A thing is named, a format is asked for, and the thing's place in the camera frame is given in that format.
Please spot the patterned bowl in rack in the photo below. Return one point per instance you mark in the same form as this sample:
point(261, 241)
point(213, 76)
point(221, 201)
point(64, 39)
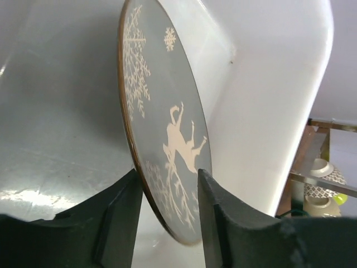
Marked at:
point(325, 170)

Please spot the grey reindeer plate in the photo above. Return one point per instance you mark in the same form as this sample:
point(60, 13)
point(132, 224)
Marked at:
point(163, 117)

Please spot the white plastic bin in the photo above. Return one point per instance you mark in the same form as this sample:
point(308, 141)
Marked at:
point(258, 66)

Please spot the cream bowl in rack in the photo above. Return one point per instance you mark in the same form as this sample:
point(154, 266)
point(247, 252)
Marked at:
point(321, 207)

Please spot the dark green mug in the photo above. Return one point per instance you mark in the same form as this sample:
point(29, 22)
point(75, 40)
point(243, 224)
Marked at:
point(293, 213)

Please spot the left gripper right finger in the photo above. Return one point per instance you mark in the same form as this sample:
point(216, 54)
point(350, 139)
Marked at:
point(235, 234)

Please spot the lime green bowl in rack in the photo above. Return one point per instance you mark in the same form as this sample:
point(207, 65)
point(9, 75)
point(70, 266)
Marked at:
point(340, 199)

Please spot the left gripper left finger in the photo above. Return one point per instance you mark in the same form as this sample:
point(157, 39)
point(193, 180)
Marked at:
point(99, 232)

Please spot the metal dish rack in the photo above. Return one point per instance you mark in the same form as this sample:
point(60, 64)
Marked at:
point(315, 144)

